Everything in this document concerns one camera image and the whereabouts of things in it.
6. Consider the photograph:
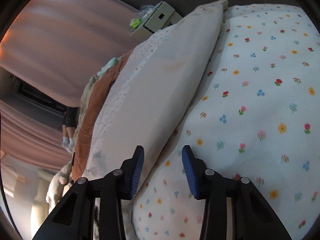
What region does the doll with white socks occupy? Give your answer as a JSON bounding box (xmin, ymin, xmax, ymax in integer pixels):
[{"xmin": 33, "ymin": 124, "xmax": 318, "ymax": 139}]
[{"xmin": 62, "ymin": 107, "xmax": 78, "ymax": 154}]

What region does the white small-dot quilt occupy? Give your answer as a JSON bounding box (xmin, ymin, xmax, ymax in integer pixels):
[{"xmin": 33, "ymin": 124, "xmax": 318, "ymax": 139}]
[{"xmin": 85, "ymin": 26, "xmax": 173, "ymax": 173}]

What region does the pink curtain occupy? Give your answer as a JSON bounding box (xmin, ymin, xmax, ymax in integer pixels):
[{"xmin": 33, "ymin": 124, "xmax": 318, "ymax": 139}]
[{"xmin": 1, "ymin": 0, "xmax": 137, "ymax": 170}]

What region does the white large-flower quilt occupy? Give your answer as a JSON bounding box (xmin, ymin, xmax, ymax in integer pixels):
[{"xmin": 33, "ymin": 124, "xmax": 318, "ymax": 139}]
[{"xmin": 132, "ymin": 4, "xmax": 319, "ymax": 239}]

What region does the olive beige bedspread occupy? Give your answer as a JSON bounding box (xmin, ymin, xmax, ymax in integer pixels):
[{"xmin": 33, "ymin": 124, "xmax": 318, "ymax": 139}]
[{"xmin": 75, "ymin": 73, "xmax": 101, "ymax": 140}]

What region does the beige bedside cabinet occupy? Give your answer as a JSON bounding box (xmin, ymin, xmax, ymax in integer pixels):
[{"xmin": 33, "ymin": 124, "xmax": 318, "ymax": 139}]
[{"xmin": 130, "ymin": 1, "xmax": 182, "ymax": 42}]

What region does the beige plush toy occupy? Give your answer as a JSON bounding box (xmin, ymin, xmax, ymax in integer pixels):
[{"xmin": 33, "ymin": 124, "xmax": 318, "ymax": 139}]
[{"xmin": 46, "ymin": 161, "xmax": 72, "ymax": 208}]

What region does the beige garment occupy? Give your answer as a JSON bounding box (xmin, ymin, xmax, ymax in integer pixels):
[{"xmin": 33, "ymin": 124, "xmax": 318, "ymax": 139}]
[{"xmin": 83, "ymin": 0, "xmax": 228, "ymax": 181}]

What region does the rust orange blanket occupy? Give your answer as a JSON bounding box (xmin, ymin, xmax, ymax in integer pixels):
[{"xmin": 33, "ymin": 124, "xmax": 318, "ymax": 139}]
[{"xmin": 72, "ymin": 50, "xmax": 133, "ymax": 181}]

